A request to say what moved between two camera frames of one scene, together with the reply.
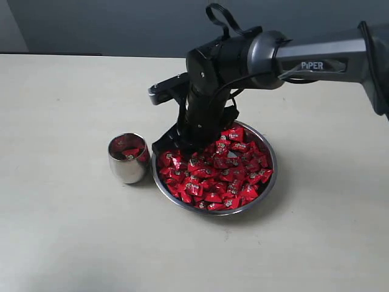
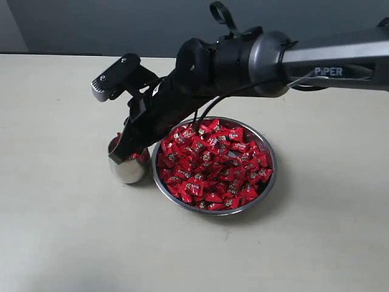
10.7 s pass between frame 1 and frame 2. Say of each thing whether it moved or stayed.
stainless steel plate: stayed
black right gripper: moved
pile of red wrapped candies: stayed
